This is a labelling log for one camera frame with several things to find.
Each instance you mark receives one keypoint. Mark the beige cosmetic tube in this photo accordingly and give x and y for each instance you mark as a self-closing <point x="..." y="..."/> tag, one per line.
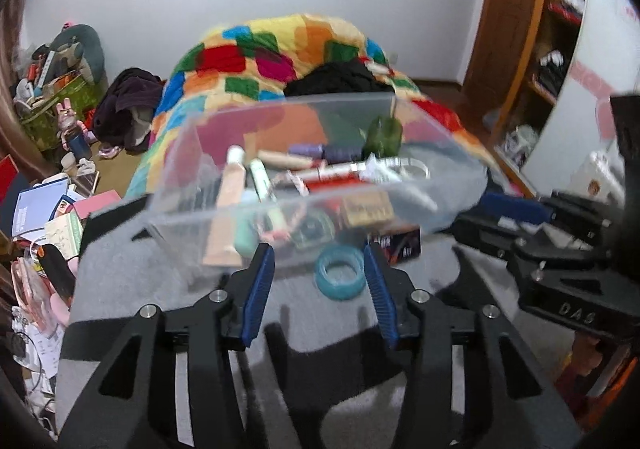
<point x="227" y="209"/>

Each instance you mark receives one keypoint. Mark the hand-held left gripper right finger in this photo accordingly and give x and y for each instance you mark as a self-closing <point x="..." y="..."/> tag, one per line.
<point x="377" y="294"/>

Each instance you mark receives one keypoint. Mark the person's right hand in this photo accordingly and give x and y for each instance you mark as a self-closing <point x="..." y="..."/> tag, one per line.
<point x="590" y="359"/>

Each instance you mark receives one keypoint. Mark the black red small box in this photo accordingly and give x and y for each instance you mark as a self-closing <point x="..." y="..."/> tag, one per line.
<point x="400" y="246"/>

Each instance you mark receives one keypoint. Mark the wooden door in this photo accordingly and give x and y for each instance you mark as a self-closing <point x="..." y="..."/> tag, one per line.
<point x="505" y="19"/>

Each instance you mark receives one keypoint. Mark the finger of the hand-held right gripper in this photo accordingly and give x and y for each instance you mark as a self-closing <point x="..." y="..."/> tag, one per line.
<point x="485" y="231"/>
<point x="515" y="208"/>

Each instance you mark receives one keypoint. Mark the small clear green case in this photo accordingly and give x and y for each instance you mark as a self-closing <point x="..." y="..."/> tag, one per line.
<point x="315" y="231"/>

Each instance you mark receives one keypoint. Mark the pink rabbit toy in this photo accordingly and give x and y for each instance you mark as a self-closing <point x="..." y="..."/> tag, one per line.
<point x="72" y="129"/>

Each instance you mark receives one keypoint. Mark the purple bottle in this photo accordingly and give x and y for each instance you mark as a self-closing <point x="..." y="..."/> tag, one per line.
<point x="325" y="153"/>

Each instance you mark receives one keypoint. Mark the dark green bottle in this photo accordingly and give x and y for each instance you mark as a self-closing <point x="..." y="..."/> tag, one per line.
<point x="382" y="139"/>

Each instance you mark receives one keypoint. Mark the pink plastic holder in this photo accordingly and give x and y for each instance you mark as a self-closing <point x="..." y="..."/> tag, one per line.
<point x="62" y="311"/>

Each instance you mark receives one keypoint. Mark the grey plush pillow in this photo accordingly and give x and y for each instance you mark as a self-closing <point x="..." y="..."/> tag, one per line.
<point x="90" y="44"/>

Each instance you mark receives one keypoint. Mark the green storage bag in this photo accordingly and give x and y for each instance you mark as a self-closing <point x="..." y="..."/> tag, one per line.
<point x="50" y="119"/>

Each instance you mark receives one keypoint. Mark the pink book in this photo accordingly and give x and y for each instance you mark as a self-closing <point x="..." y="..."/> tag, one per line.
<point x="97" y="204"/>

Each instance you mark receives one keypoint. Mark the wooden shelf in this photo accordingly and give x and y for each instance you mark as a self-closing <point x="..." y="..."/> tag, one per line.
<point x="550" y="59"/>

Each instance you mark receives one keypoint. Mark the black clothes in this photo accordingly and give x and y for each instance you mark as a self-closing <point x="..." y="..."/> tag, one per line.
<point x="340" y="79"/>

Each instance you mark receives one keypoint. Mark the clear plastic storage box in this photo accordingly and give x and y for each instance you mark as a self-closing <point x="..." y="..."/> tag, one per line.
<point x="200" y="209"/>

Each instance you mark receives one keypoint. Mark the white lipstick pen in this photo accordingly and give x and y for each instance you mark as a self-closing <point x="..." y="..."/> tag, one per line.
<point x="330" y="171"/>

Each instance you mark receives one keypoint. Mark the green booklet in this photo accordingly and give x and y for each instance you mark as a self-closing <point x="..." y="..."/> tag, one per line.
<point x="65" y="234"/>

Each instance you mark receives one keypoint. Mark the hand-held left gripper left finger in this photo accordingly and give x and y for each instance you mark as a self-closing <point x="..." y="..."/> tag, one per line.
<point x="257" y="294"/>

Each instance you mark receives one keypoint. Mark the beige cylinder tube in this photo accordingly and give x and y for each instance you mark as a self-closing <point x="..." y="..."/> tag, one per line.
<point x="287" y="159"/>

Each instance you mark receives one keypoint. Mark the brown curtain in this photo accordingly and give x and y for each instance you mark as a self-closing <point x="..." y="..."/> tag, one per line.
<point x="10" y="79"/>

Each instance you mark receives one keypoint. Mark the dark clothes pile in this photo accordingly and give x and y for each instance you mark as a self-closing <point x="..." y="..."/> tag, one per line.
<point x="125" y="109"/>

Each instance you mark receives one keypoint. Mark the grey black blanket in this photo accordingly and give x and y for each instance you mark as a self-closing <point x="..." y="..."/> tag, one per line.
<point x="125" y="279"/>

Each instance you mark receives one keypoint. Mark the colorful patchwork blanket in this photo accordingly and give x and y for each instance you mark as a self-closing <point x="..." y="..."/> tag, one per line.
<point x="220" y="69"/>

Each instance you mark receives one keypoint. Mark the light green cosmetic tube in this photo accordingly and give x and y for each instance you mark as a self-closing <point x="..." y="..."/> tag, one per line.
<point x="262" y="184"/>

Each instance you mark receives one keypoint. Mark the black orange device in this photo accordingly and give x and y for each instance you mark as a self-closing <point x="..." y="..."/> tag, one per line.
<point x="55" y="271"/>

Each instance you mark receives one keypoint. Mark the pile of white papers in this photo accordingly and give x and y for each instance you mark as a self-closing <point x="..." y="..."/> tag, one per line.
<point x="37" y="344"/>

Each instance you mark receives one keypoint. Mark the olive brown sachet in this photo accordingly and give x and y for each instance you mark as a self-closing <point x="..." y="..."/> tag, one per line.
<point x="367" y="209"/>

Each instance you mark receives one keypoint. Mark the white box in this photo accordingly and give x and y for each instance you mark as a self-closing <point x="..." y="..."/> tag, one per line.
<point x="597" y="179"/>

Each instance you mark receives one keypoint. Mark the clear tape roll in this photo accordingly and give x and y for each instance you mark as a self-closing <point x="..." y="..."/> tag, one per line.
<point x="415" y="169"/>

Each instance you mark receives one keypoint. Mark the white curved panel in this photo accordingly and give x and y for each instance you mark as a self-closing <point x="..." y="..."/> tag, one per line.
<point x="580" y="119"/>

